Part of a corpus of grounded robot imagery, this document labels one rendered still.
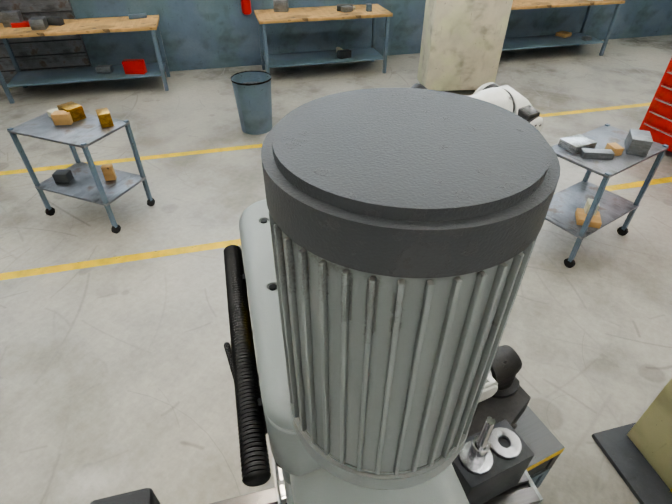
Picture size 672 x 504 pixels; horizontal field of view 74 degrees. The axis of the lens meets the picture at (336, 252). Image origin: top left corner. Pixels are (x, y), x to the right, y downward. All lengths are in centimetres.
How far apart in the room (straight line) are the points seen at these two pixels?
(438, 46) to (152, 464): 585
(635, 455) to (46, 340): 359
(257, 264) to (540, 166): 49
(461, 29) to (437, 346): 657
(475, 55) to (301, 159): 672
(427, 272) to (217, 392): 267
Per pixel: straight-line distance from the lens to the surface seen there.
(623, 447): 302
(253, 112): 561
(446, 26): 675
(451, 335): 32
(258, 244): 74
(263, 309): 63
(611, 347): 351
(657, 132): 632
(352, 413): 39
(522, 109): 91
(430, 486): 64
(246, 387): 66
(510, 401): 224
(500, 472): 142
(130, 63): 757
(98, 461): 288
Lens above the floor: 234
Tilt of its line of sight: 39 degrees down
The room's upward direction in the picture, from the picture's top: straight up
